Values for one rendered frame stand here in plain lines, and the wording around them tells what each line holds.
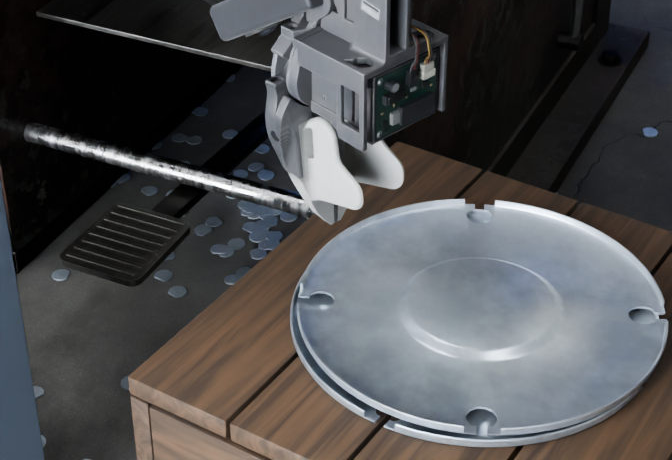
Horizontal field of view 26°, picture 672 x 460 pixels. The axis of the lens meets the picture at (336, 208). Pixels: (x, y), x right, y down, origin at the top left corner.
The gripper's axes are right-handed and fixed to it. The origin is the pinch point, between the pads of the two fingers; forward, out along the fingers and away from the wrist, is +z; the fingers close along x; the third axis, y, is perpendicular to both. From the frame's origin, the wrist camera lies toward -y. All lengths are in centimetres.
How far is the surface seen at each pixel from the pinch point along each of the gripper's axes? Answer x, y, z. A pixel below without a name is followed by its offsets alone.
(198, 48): 32, -56, 22
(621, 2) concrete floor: 128, -67, 54
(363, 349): 5.4, -1.8, 17.2
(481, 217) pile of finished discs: 25.9, -8.3, 18.1
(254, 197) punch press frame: 30, -45, 36
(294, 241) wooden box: 11.9, -16.9, 18.2
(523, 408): 9.3, 10.9, 17.2
